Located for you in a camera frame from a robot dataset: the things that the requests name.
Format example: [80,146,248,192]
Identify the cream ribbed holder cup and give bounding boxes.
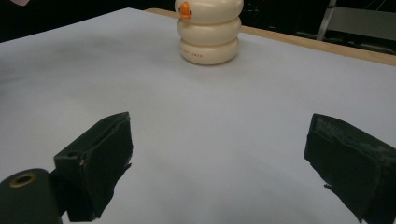
[174,0,245,66]

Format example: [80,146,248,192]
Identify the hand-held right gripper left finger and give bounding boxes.
[54,111,134,222]

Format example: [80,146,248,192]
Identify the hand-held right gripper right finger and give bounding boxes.
[304,113,396,224]

